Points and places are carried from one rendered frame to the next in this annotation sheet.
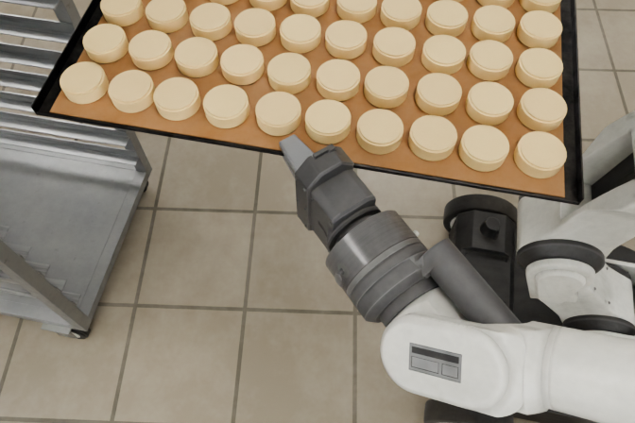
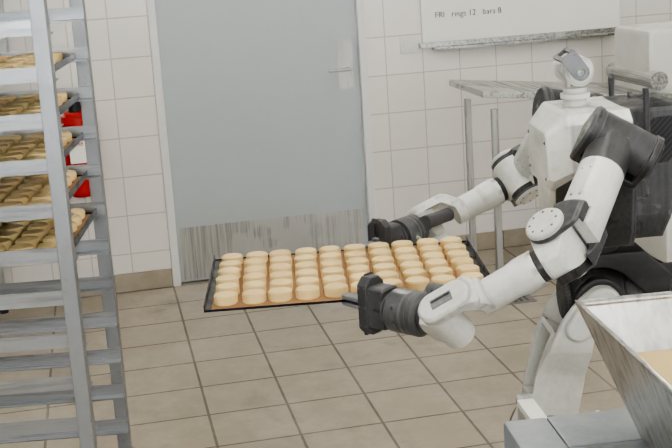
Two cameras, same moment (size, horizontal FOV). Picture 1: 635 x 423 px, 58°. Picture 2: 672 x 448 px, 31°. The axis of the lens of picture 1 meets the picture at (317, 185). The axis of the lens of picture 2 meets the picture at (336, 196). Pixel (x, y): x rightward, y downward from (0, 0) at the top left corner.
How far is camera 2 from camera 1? 2.03 m
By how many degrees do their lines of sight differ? 48
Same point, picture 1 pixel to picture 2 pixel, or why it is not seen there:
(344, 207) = (384, 287)
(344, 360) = not seen: outside the picture
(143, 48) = (252, 284)
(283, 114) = (339, 286)
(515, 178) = not seen: hidden behind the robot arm
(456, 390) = (452, 302)
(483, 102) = (437, 270)
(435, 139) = (418, 280)
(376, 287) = (409, 300)
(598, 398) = (500, 278)
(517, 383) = (472, 288)
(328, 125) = not seen: hidden behind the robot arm
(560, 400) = (490, 290)
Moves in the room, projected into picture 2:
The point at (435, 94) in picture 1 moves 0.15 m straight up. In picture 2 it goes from (412, 272) to (409, 203)
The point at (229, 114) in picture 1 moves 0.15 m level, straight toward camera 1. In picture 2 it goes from (311, 289) to (346, 307)
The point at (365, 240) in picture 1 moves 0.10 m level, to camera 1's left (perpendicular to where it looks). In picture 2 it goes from (398, 291) to (349, 298)
